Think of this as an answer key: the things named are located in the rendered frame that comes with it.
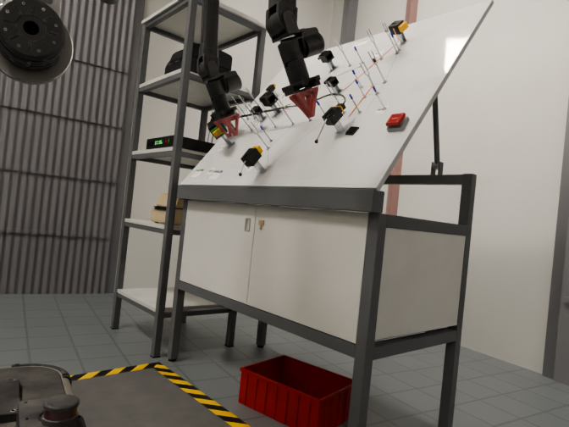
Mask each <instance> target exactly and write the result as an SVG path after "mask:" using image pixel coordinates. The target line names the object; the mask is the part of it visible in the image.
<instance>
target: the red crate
mask: <svg viewBox="0 0 569 427"><path fill-rule="evenodd" d="M240 371H241V377H240V393H239V403H241V404H243V405H245V406H247V407H249V408H251V409H253V410H256V411H258V412H259V413H262V414H264V415H266V416H268V417H269V418H271V419H274V420H276V421H279V422H280V423H282V424H285V425H287V426H289V427H337V426H339V425H341V424H343V423H344V422H345V421H347V420H348V418H349V410H350V401H351V385H352V379H351V378H348V377H346V376H344V375H341V374H336V373H334V372H332V371H329V370H327V369H322V368H319V367H318V366H315V365H312V364H309V363H306V362H303V361H301V360H298V359H295V358H292V357H289V356H286V355H282V356H279V357H276V358H270V359H268V360H265V361H261V362H259V363H254V364H251V365H247V366H245V367H241V368H240Z"/></svg>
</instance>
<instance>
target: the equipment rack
mask: <svg viewBox="0 0 569 427"><path fill-rule="evenodd" d="M141 24H142V25H143V32H142V41H141V56H140V63H139V72H138V80H137V88H136V95H135V111H134V118H133V126H132V135H131V143H130V157H129V166H128V174H127V181H126V189H125V198H124V212H123V220H122V229H121V237H120V244H119V260H118V268H117V275H116V283H115V292H114V299H113V314H112V323H111V327H110V328H111V329H112V330H116V329H119V317H120V309H121V301H122V299H123V300H125V301H126V302H128V303H130V304H132V305H134V306H136V307H138V308H139V309H141V310H143V311H145V312H147V313H149V314H150V315H152V316H154V317H155V319H154V327H153V335H152V350H151V355H150V357H152V358H160V351H161V343H162V334H163V319H164V318H171V316H172V312H166V311H172V308H173V300H174V287H168V272H169V264H170V255H171V247H172V240H173V235H175V236H180V229H181V225H174V216H175V208H176V200H177V191H178V184H179V176H180V168H183V169H192V170H193V169H194V168H195V167H196V166H197V165H198V164H199V162H200V161H201V160H202V159H203V158H204V157H205V156H206V153H204V152H196V151H192V150H188V149H184V148H182V144H183V136H184V128H185V113H186V107H188V108H194V109H197V110H200V111H202V112H201V120H200V129H199V136H198V140H199V141H205V139H206V131H207V116H208V111H212V104H213V103H212V101H211V98H210V96H209V94H208V91H207V88H206V84H207V81H206V82H203V81H202V78H201V76H199V74H197V73H194V72H191V57H192V49H193V45H195V44H198V43H200V42H201V24H202V0H173V1H172V2H171V3H168V4H167V5H165V6H164V7H162V8H160V9H159V10H158V11H157V12H155V13H154V14H152V15H150V16H149V17H147V18H145V19H144V20H142V22H141ZM151 31H152V32H154V33H157V34H159V35H161V36H165V37H167V38H169V39H172V40H174V41H177V42H180V43H183V44H184V49H183V57H182V65H181V69H177V70H175V71H173V72H170V73H168V74H166V75H162V76H160V77H158V78H155V79H153V80H149V81H147V82H145V81H146V66H147V58H148V49H149V41H150V34H151ZM266 31H267V30H266V25H265V24H264V23H263V22H261V21H259V20H257V19H253V18H252V17H250V16H248V15H246V14H243V13H242V12H240V11H238V10H236V9H234V8H231V7H230V6H228V5H226V4H224V3H221V2H219V14H218V49H219V50H221V51H222V50H224V49H226V48H229V47H233V46H234V45H237V44H239V43H242V42H245V41H248V40H250V39H252V38H254V37H257V50H256V57H255V66H254V74H253V82H252V90H251V95H252V96H253V98H254V99H256V97H257V96H258V95H259V94H260V88H261V79H262V64H263V55H264V48H265V39H266ZM155 92H156V93H155ZM158 93H159V94H158ZM249 93H250V92H249ZM249 93H248V92H247V91H246V90H243V89H240V90H237V91H233V92H230V93H225V94H226V97H227V99H228V101H229V105H230V107H231V106H235V105H237V104H236V103H238V105H239V104H243V102H244V101H245V103H252V102H253V101H254V100H253V99H252V97H251V96H250V94H249ZM161 94H162V95H161ZM144 95H146V96H149V97H155V98H157V99H161V100H164V101H167V102H171V103H176V104H178V105H177V113H176V120H175V129H174V144H173V146H172V147H162V148H155V149H147V150H140V151H138V144H139V135H140V128H141V113H142V104H143V97H144ZM164 95H165V96H164ZM167 96H168V97H167ZM239 96H240V98H241V99H242V100H243V98H244V100H243V102H242V101H241V99H240V98H239ZM232 97H233V98H234V99H233V98H232ZM176 98H177V99H176ZM193 103H194V104H193ZM199 105H201V106H199ZM159 159H160V160H159ZM136 160H139V161H143V162H148V163H154V164H163V165H168V166H171V168H170V176H169V184H168V200H167V207H166V216H165V223H159V222H158V223H155V222H154V221H151V220H144V219H131V218H130V215H131V207H132V199H133V190H134V183H135V167H136ZM164 160H165V161H164ZM188 164H189V165H188ZM192 165H193V166H192ZM130 227H132V228H136V229H141V230H149V231H152V232H157V233H161V234H163V247H162V255H161V263H160V271H159V279H158V288H134V289H123V285H124V270H125V262H126V253H127V246H128V238H129V230H130ZM203 308H207V309H203ZM191 309H195V310H191ZM216 313H229V317H228V324H227V333H226V341H225V346H227V347H233V346H234V338H235V323H236V315H237V312H236V311H234V310H231V309H229V308H226V307H223V306H221V305H218V304H217V303H214V302H210V301H208V300H206V299H203V298H201V297H198V296H195V295H193V294H190V293H189V292H186V291H185V299H184V307H183V315H182V323H186V316H195V315H205V314H216Z"/></svg>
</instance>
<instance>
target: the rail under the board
mask: <svg viewBox="0 0 569 427"><path fill-rule="evenodd" d="M177 198H180V199H189V200H200V201H212V202H235V203H247V204H259V205H271V206H283V207H295V208H318V209H330V210H342V211H355V212H367V213H382V212H383V206H384V191H377V190H368V189H329V188H290V187H252V186H178V191H177Z"/></svg>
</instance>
